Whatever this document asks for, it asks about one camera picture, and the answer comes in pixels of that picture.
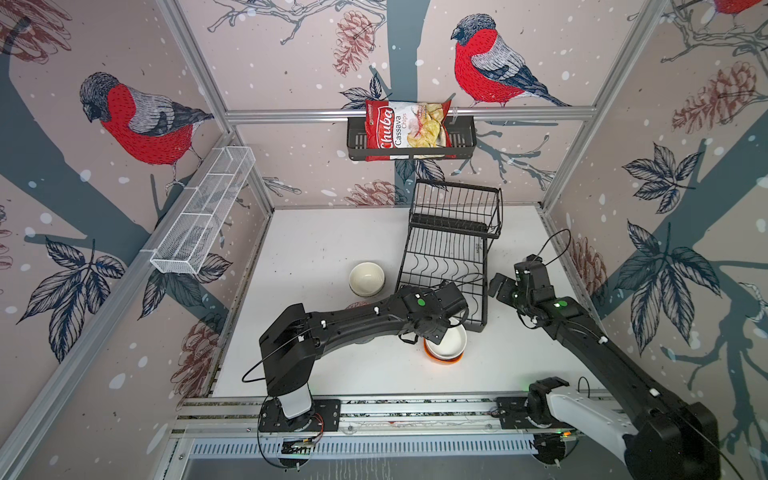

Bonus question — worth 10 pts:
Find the black wire dish rack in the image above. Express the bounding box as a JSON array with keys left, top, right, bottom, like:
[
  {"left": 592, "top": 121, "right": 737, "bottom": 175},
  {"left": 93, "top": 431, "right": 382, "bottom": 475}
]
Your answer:
[{"left": 396, "top": 180, "right": 503, "bottom": 333}]

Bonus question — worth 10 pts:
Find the white ceramic bowl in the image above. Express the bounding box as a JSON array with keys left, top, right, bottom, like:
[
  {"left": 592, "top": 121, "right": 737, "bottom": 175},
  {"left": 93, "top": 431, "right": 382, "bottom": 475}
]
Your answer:
[{"left": 426, "top": 325, "right": 468, "bottom": 358}]

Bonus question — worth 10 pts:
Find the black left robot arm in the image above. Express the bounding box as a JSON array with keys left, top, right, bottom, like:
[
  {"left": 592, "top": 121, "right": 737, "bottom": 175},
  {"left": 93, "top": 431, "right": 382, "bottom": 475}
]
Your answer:
[{"left": 258, "top": 281, "right": 468, "bottom": 420}]

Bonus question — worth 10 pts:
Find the cream ceramic bowl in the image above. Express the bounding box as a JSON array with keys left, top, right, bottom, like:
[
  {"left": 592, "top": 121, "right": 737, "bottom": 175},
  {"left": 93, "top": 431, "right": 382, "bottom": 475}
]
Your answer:
[{"left": 348, "top": 262, "right": 386, "bottom": 298}]

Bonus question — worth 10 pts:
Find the red cassava chips bag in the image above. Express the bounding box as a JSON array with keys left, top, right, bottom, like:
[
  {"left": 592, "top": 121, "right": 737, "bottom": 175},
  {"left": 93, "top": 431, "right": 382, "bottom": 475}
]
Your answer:
[{"left": 365, "top": 100, "right": 451, "bottom": 150}]

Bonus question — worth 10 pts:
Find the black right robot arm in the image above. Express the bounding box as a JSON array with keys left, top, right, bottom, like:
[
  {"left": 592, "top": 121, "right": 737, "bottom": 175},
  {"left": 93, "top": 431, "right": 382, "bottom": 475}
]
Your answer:
[{"left": 488, "top": 255, "right": 721, "bottom": 479}]

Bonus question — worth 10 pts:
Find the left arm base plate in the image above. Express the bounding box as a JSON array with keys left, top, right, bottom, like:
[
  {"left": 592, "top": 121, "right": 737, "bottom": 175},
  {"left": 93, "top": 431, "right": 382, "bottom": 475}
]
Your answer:
[{"left": 258, "top": 398, "right": 341, "bottom": 433}]

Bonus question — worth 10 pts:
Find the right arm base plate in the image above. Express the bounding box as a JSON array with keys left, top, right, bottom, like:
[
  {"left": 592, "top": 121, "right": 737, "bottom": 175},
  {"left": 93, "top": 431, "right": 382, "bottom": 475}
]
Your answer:
[{"left": 490, "top": 396, "right": 574, "bottom": 431}]

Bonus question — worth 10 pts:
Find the orange plastic bowl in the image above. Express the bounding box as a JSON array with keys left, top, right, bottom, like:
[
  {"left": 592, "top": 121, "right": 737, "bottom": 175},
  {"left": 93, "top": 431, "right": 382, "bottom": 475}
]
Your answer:
[{"left": 422, "top": 339, "right": 464, "bottom": 364}]

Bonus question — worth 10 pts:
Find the aluminium mounting rail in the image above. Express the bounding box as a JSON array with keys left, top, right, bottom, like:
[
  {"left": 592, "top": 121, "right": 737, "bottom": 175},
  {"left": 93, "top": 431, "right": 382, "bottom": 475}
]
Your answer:
[{"left": 173, "top": 391, "right": 625, "bottom": 436}]

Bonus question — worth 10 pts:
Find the black wall basket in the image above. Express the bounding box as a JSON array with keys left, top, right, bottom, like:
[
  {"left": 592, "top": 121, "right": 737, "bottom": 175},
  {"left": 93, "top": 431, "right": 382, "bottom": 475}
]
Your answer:
[{"left": 347, "top": 116, "right": 477, "bottom": 161}]

